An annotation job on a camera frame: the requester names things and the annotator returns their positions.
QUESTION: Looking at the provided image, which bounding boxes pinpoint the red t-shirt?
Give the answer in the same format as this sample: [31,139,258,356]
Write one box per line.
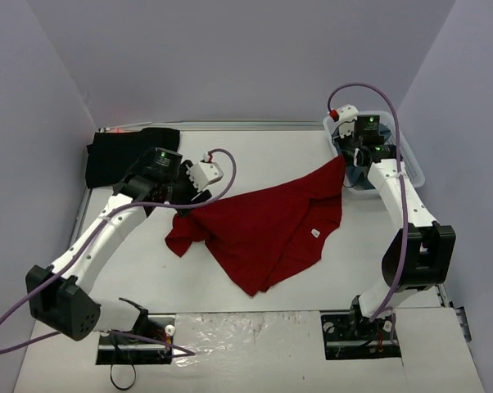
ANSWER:
[165,157,345,297]

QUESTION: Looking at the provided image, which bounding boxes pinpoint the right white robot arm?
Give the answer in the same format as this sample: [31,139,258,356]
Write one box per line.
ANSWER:
[330,106,456,338]

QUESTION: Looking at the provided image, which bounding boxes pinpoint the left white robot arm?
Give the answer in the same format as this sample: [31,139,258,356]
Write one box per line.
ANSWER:
[25,148,223,342]

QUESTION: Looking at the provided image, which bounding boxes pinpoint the blue-grey t-shirt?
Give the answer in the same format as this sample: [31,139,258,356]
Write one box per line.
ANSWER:
[332,122,395,192]

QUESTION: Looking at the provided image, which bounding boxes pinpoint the white plastic basket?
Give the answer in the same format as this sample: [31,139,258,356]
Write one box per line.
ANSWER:
[323,111,425,199]

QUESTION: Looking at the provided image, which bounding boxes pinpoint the black folded t-shirt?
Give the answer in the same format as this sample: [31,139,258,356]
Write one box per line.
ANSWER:
[85,127,180,189]

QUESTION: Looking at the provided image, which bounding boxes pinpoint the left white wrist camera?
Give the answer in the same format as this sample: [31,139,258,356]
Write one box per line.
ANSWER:
[186,161,224,192]

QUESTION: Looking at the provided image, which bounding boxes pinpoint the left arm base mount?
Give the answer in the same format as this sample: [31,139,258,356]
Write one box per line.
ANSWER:
[95,334,173,366]

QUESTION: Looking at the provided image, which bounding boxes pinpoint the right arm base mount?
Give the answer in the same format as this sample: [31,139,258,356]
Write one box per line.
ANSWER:
[320,311,401,361]

